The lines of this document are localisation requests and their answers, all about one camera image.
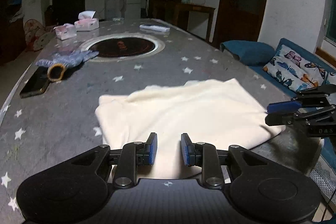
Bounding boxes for cream sweatshirt garment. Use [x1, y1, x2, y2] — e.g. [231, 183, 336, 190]
[95, 79, 284, 179]

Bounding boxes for butterfly print pillow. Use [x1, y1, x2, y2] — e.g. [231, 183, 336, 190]
[263, 45, 335, 92]

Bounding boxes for blue covered sofa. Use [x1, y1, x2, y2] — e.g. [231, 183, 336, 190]
[220, 38, 335, 210]

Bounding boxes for round black induction cooktop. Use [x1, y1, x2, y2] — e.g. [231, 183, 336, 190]
[79, 33, 165, 63]

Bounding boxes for black smartphone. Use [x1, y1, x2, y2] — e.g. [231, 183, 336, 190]
[19, 67, 51, 98]

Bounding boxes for small clear plastic item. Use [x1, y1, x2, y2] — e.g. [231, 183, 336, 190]
[112, 17, 124, 22]

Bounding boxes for dark wooden side table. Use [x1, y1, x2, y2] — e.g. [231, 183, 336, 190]
[171, 3, 215, 43]

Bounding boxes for pink tissue box large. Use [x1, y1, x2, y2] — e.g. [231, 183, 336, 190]
[75, 10, 99, 32]

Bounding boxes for small pink tissue pack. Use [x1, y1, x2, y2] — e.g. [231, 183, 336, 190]
[54, 23, 77, 40]

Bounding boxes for water dispenser with blue bottle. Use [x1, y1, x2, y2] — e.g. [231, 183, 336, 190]
[104, 0, 117, 20]

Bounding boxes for floor fan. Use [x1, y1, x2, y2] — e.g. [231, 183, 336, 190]
[24, 19, 56, 52]

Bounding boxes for dark wooden display cabinet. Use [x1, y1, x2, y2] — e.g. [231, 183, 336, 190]
[1, 0, 26, 65]

